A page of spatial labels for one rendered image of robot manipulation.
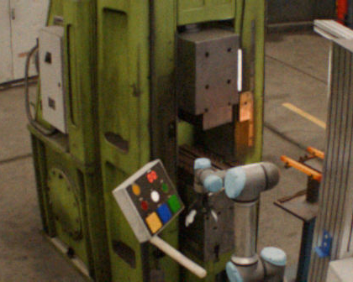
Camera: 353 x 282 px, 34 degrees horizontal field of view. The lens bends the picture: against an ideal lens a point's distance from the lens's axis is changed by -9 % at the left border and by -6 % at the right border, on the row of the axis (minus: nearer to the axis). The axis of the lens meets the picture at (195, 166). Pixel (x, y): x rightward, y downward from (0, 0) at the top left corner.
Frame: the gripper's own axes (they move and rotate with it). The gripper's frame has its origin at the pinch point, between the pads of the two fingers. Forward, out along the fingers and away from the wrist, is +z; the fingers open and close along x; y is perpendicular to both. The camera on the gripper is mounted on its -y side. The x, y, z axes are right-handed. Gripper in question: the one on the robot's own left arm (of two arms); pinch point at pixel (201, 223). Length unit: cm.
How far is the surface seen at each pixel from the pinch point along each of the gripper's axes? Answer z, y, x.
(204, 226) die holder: 21.3, -30.7, 9.8
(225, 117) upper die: -37, -44, 24
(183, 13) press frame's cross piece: -96, -49, 3
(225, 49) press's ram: -76, -44, 24
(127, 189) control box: -25.2, 2.8, -35.9
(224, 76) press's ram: -60, -43, 24
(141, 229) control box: -6.5, 9.2, -31.1
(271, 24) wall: 77, -739, 315
